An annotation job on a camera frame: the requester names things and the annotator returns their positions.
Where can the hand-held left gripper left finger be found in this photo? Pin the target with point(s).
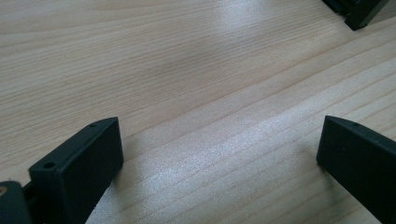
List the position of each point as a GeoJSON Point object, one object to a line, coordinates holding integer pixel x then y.
{"type": "Point", "coordinates": [84, 161]}

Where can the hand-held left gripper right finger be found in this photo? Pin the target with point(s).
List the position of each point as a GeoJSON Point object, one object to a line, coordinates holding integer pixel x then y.
{"type": "Point", "coordinates": [361, 161]}

